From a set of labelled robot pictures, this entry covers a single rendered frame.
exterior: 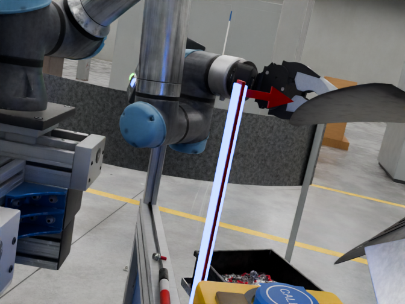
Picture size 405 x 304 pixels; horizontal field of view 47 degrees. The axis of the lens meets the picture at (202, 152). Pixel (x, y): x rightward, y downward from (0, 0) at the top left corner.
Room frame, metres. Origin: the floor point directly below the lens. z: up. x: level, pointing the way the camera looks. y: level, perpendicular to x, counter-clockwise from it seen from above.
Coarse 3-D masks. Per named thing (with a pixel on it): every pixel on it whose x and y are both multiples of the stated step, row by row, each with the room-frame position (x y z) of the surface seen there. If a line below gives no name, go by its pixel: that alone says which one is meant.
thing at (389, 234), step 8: (400, 224) 0.73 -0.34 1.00; (384, 232) 0.75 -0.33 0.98; (392, 232) 0.72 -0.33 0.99; (400, 232) 0.69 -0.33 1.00; (368, 240) 0.77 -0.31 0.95; (376, 240) 0.73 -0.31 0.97; (384, 240) 0.70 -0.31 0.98; (392, 240) 0.68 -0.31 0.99; (360, 248) 0.73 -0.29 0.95; (344, 256) 0.72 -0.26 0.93; (352, 256) 0.70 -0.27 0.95
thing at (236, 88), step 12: (228, 120) 0.50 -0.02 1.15; (228, 132) 0.49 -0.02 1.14; (228, 144) 0.49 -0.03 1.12; (216, 168) 0.51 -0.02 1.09; (216, 180) 0.50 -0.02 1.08; (216, 192) 0.49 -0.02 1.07; (204, 228) 0.51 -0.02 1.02; (204, 240) 0.50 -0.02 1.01; (204, 252) 0.49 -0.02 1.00; (192, 288) 0.51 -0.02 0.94; (192, 300) 0.50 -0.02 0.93
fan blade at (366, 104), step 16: (320, 96) 0.51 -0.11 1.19; (336, 96) 0.50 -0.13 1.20; (352, 96) 0.49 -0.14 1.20; (368, 96) 0.47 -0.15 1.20; (384, 96) 0.46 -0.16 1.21; (400, 96) 0.45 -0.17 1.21; (304, 112) 0.58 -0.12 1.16; (320, 112) 0.58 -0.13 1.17; (336, 112) 0.57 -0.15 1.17; (352, 112) 0.57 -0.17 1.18; (368, 112) 0.55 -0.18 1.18; (384, 112) 0.54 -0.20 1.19; (400, 112) 0.51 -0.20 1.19
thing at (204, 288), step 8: (200, 288) 0.27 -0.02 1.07; (208, 288) 0.27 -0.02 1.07; (216, 288) 0.27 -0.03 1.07; (224, 288) 0.27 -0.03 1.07; (232, 288) 0.27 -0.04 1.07; (240, 288) 0.27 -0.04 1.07; (248, 288) 0.28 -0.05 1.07; (256, 288) 0.27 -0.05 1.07; (200, 296) 0.26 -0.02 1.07; (208, 296) 0.26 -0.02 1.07; (248, 296) 0.26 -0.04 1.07; (320, 296) 0.28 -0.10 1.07; (328, 296) 0.29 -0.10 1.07; (336, 296) 0.29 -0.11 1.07
